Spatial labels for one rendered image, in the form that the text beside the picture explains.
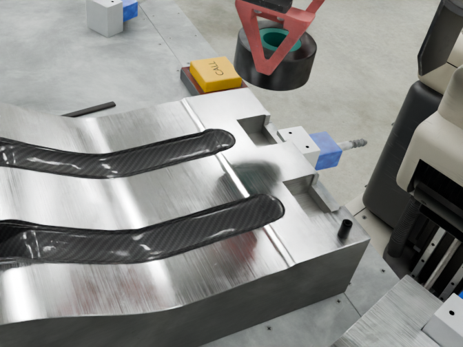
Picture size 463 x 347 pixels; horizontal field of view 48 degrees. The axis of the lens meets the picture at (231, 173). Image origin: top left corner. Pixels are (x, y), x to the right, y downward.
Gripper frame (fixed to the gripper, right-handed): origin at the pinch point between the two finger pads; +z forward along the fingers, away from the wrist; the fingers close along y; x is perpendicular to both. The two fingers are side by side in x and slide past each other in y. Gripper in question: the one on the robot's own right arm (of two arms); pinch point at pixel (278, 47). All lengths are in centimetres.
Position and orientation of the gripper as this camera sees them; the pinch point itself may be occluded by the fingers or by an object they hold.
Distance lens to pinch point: 54.2
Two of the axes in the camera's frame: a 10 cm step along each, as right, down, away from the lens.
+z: -1.5, 7.2, 6.7
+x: 9.2, 3.5, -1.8
